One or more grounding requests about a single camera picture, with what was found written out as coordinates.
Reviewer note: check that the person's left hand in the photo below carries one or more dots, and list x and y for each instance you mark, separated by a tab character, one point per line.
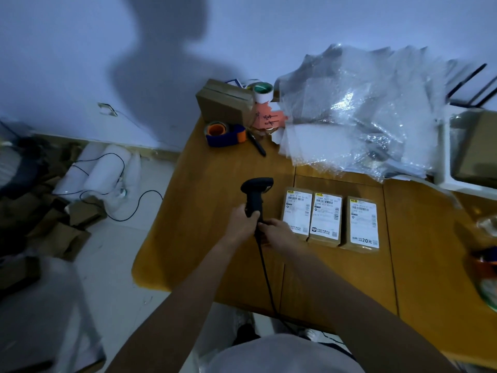
239	226

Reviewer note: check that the person's right hand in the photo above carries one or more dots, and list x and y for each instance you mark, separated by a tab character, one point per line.
277	235

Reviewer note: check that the person's right thumb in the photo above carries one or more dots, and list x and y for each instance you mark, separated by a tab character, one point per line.
264	228

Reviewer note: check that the person's left thumb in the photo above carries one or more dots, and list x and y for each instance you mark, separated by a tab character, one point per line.
252	218

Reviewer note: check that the black barcode scanner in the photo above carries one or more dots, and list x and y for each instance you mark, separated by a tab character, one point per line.
255	198

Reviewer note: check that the person's right forearm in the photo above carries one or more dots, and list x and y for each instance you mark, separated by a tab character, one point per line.
357	310

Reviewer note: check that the person's left forearm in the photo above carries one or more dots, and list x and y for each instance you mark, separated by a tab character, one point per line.
182	306

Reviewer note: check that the labelled cardboard parcel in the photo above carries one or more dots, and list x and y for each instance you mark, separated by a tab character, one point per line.
362	224
297	212
325	219

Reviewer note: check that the black marker pen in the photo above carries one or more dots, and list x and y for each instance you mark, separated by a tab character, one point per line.
256	143

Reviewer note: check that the wooden table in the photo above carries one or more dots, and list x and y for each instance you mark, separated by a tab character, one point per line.
349	244

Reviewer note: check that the blue orange tape dispenser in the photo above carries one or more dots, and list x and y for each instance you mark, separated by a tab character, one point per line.
225	135

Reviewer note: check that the orange paper tags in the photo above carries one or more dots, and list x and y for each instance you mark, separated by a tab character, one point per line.
268	117

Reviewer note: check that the plain cardboard box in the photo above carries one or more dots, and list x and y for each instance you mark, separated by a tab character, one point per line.
223	102

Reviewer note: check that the white tape roll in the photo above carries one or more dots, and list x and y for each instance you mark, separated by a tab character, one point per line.
263	93

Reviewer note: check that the person's white shirt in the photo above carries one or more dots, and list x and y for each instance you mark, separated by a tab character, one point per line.
283	355

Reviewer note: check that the pile of clear bubble wrap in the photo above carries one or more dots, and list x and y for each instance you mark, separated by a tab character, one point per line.
361	108

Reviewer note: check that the white foam rolls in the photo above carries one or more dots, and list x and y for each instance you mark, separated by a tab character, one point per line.
103	174

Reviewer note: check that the pile of flattened cardboard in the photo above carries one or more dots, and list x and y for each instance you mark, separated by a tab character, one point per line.
46	217

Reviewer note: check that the white plastic crate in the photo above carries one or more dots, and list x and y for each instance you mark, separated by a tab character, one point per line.
468	151

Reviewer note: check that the white wall socket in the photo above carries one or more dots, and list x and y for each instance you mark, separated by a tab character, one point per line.
107	109

